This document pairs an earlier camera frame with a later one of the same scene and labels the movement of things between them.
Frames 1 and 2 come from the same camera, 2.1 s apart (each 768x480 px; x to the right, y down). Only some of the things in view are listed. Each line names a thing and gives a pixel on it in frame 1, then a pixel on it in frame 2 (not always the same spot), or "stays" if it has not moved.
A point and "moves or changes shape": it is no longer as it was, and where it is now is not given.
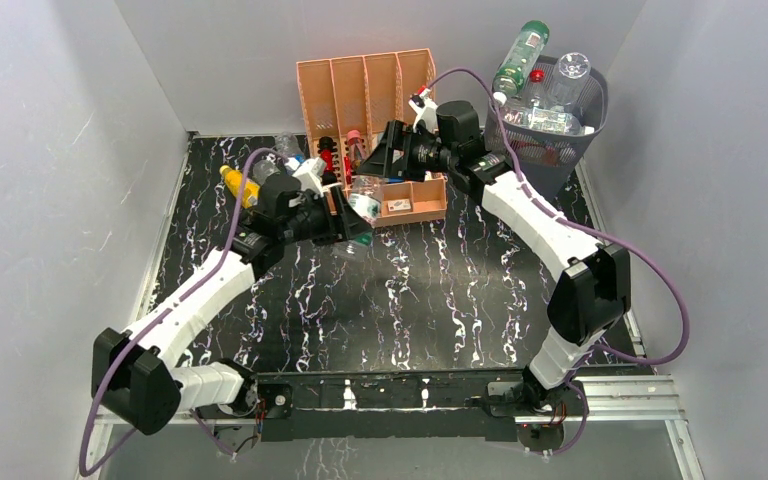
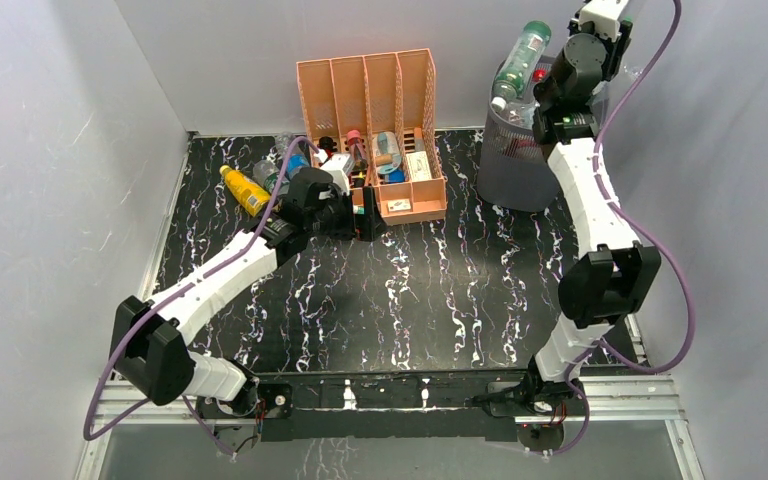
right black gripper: (398, 137) -> (613, 50)
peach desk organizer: (347, 102) stays
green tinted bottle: (527, 47) stays
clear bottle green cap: (365, 196) moves or changes shape
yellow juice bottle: (244, 189) stays
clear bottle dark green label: (262, 168) stays
